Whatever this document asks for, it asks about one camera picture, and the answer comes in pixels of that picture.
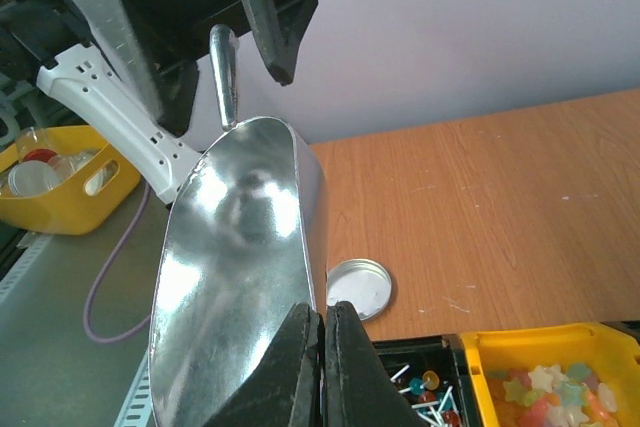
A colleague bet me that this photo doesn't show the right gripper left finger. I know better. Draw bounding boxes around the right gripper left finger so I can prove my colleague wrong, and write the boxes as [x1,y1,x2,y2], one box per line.
[205,304,324,427]

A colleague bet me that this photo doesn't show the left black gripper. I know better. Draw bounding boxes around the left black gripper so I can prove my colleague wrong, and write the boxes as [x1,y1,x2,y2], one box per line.
[74,0,318,136]

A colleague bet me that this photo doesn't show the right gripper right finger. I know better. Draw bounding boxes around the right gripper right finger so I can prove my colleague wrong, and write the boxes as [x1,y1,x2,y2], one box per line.
[324,302,423,427]

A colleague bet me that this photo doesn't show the metal scoop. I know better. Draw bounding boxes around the metal scoop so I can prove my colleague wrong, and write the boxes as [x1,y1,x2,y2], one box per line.
[149,25,328,426]

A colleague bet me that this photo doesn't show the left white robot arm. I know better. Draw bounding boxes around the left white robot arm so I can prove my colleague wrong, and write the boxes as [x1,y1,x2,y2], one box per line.
[1,0,323,204]

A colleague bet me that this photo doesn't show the black lollipop bin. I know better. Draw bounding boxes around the black lollipop bin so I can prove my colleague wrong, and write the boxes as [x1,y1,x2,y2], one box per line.
[374,334,482,426]

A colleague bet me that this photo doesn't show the round metal lid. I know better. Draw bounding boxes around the round metal lid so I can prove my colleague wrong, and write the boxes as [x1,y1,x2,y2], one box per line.
[327,259,393,321]

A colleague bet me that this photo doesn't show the yellow star candy bin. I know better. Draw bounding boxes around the yellow star candy bin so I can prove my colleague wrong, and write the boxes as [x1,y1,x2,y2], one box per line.
[460,321,639,426]

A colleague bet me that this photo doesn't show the yellow storage basket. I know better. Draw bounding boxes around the yellow storage basket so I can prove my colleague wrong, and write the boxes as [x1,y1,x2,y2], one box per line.
[1,125,141,235]

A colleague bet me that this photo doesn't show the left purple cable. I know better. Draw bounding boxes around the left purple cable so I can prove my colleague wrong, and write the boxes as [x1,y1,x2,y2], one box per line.
[82,181,154,346]

